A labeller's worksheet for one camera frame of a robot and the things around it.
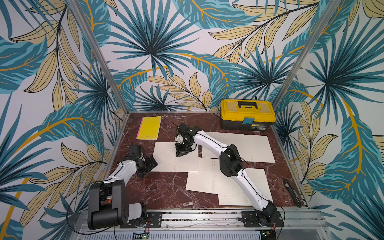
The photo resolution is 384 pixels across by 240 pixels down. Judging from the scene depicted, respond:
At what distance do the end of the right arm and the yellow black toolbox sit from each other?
296 millimetres

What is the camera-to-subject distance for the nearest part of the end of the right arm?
771 mm

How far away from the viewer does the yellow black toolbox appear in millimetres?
996
